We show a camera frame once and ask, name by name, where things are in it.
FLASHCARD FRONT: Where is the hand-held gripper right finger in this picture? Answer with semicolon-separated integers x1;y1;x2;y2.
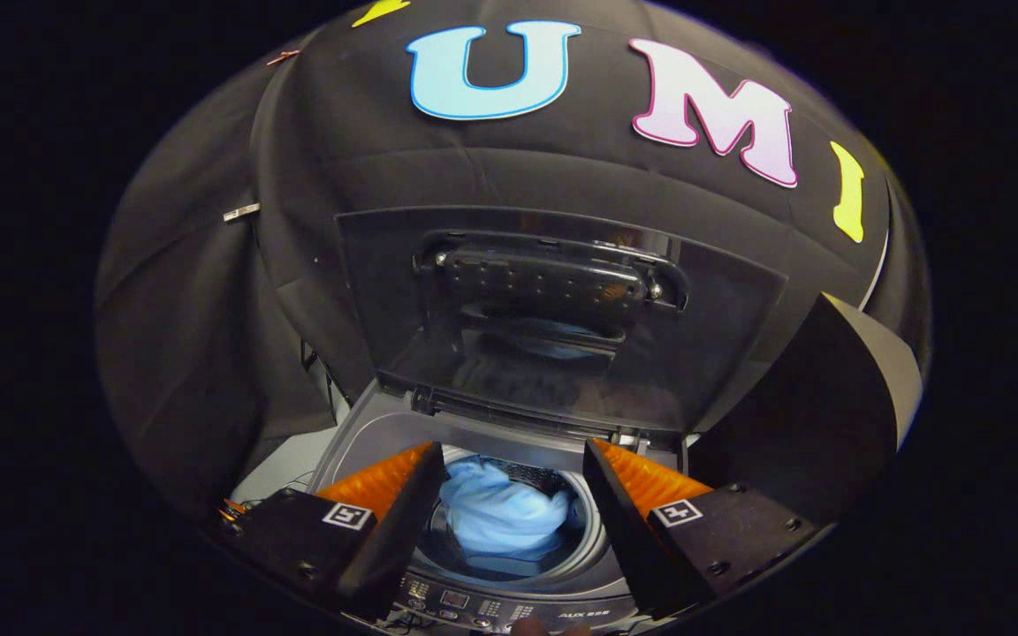
583;439;832;619

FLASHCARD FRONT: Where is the grey cabinet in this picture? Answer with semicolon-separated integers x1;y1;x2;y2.
690;291;923;526

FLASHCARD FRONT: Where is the dark transparent washing machine lid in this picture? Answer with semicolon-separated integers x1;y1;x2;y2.
335;208;788;438

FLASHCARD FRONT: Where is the black backdrop cloth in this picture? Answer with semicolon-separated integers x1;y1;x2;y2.
94;0;930;522

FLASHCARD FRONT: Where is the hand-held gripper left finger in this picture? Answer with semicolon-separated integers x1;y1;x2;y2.
217;442;450;621

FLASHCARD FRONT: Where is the light blue shirt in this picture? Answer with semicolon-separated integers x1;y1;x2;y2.
438;455;574;562

